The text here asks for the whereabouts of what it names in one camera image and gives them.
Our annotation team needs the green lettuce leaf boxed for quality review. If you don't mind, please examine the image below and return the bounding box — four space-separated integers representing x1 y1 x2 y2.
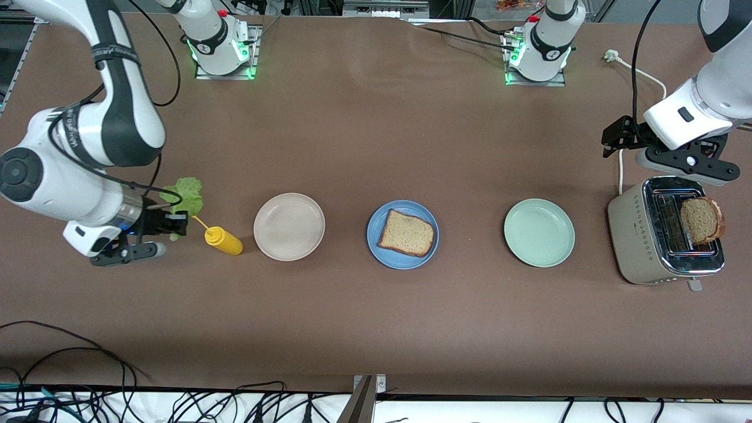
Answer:
159 177 204 243

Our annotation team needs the yellow squeeze bottle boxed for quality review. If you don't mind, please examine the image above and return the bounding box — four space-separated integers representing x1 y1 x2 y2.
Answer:
191 213 244 257

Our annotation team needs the brown bread slice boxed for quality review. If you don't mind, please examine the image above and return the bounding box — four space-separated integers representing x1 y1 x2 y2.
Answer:
378 209 436 258
680 197 726 245

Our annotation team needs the blue round plate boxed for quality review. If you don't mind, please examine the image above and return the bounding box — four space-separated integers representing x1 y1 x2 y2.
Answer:
367 200 439 270

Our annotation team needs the light green round plate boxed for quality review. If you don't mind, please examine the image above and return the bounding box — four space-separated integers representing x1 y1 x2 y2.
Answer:
503 199 576 268

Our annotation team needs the white round plate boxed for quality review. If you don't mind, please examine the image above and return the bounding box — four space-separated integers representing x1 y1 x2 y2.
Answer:
253 193 326 261

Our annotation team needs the beige chrome toaster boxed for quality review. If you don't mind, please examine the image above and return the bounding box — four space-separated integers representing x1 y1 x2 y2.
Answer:
607 176 726 293

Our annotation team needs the white side table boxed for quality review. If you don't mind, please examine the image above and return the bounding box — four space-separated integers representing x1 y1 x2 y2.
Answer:
0 389 752 423

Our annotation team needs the white toaster power cable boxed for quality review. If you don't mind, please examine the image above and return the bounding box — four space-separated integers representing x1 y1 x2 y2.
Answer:
603 49 668 196

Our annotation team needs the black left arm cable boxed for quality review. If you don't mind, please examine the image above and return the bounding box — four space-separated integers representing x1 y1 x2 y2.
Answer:
631 0 664 124

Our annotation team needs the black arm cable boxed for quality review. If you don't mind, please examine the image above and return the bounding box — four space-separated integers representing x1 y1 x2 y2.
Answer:
50 0 183 206
631 0 664 124

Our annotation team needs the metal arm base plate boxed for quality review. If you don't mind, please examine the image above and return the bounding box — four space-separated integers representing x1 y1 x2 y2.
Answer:
502 32 568 88
194 25 260 80

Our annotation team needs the thin black looped cable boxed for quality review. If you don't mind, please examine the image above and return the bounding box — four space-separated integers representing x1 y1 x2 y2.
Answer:
0 320 147 388

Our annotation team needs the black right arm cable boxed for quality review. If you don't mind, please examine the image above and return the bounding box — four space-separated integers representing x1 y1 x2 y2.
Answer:
50 0 183 206

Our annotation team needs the black cable on table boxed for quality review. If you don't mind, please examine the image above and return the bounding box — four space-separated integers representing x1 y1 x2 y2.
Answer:
405 16 518 53

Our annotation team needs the black cable bundle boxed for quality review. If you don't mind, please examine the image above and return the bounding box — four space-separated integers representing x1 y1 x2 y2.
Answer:
0 379 330 423

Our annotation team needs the aluminium bracket profile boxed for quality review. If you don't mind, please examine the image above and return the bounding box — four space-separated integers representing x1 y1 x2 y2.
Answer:
338 374 387 423

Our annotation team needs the silver metal frame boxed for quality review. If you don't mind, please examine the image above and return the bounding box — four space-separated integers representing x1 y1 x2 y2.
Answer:
343 0 431 18

